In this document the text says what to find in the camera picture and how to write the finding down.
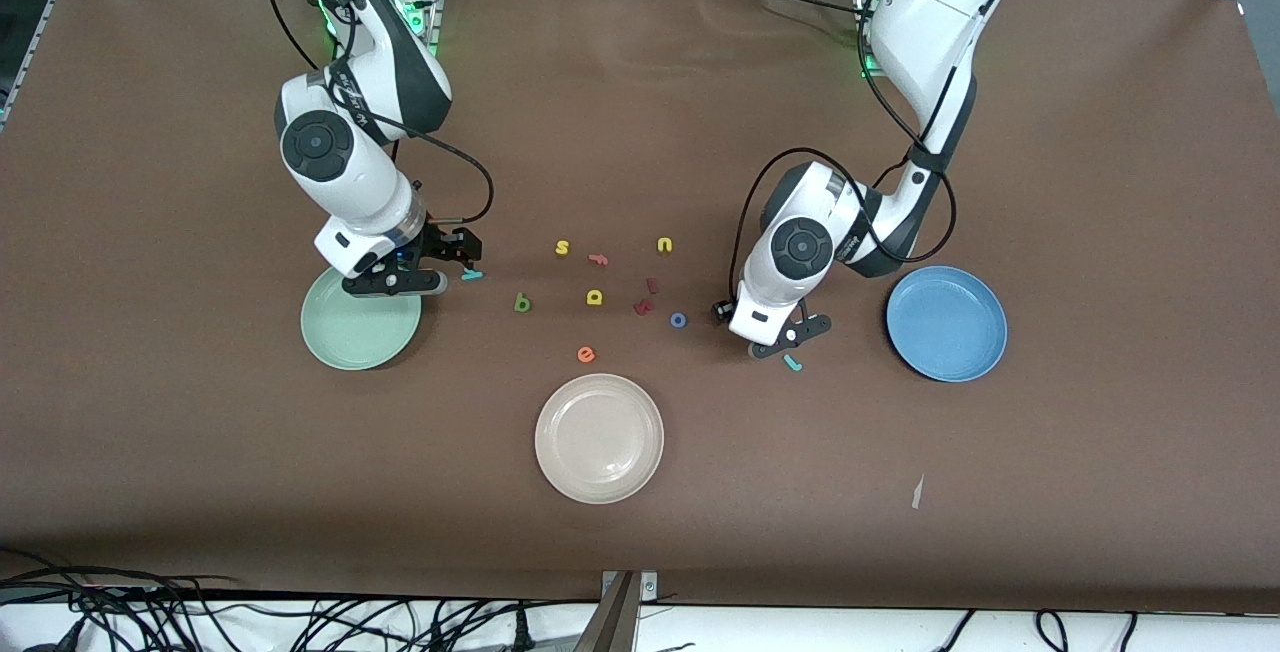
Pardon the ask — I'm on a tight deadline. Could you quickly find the green plate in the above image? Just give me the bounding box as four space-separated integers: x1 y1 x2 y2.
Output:
301 267 423 371

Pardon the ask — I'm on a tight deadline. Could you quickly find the beige plate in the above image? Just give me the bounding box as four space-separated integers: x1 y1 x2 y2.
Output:
534 373 665 505

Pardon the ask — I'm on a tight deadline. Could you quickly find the brown table cover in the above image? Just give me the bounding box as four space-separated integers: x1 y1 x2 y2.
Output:
0 0 1280 615

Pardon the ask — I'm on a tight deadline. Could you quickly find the blue plate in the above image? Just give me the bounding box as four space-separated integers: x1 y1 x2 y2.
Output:
886 265 1008 383

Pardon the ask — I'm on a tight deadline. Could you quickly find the grey metal beam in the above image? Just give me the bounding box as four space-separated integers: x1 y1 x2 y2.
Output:
572 572 641 652

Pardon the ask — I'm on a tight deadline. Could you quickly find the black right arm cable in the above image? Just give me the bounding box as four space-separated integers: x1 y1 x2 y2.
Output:
262 0 496 225

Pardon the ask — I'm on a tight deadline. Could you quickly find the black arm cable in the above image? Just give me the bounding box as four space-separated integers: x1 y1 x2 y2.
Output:
262 0 496 225
725 0 1011 305

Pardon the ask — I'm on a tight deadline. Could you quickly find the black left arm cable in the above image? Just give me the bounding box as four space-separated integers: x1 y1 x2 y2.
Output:
725 0 1011 305

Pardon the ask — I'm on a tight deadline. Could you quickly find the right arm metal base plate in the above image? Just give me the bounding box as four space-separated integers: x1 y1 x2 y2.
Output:
398 0 446 61

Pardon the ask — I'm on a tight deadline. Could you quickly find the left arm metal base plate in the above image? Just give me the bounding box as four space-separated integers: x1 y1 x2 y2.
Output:
855 0 883 79

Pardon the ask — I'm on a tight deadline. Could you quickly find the small metal bracket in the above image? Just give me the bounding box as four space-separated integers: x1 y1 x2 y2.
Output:
600 570 659 604

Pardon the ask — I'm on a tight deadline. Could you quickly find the black cable tangle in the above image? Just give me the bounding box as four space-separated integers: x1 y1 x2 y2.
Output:
0 547 601 652

